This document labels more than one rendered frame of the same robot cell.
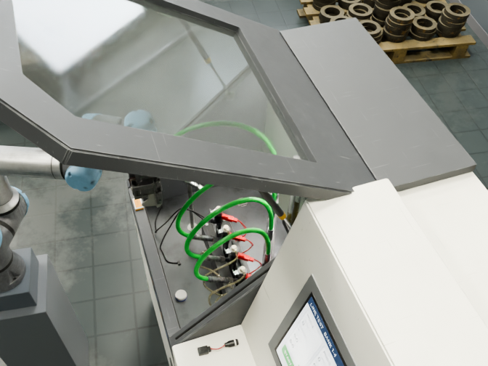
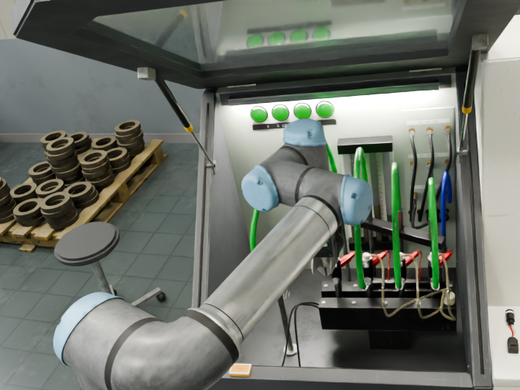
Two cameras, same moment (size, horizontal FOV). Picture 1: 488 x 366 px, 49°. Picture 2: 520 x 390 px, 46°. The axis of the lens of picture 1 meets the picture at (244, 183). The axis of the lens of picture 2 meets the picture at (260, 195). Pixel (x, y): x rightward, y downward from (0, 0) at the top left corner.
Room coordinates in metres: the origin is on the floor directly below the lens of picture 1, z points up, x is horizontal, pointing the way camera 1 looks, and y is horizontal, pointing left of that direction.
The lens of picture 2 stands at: (0.42, 1.11, 2.09)
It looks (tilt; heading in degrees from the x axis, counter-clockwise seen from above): 32 degrees down; 309
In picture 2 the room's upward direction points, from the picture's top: 12 degrees counter-clockwise
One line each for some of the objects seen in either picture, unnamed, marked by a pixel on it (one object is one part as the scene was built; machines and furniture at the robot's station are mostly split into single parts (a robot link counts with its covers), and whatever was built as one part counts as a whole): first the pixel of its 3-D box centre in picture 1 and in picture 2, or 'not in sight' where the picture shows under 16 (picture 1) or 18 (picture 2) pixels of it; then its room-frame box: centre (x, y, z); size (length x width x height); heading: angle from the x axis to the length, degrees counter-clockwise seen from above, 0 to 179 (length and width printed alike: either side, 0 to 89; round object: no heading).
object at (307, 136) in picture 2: not in sight; (306, 152); (0.96, 0.28, 1.53); 0.09 x 0.08 x 0.11; 84
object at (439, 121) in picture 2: not in sight; (429, 163); (0.93, -0.25, 1.20); 0.13 x 0.03 x 0.31; 22
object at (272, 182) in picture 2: not in sight; (282, 181); (0.96, 0.37, 1.53); 0.11 x 0.11 x 0.08; 84
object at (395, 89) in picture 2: not in sight; (330, 93); (1.15, -0.17, 1.43); 0.54 x 0.03 x 0.02; 22
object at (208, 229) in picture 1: (229, 269); (388, 315); (0.94, 0.04, 0.91); 0.34 x 0.10 x 0.15; 22
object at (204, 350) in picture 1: (218, 346); (511, 330); (0.63, 0.05, 0.99); 0.12 x 0.02 x 0.02; 108
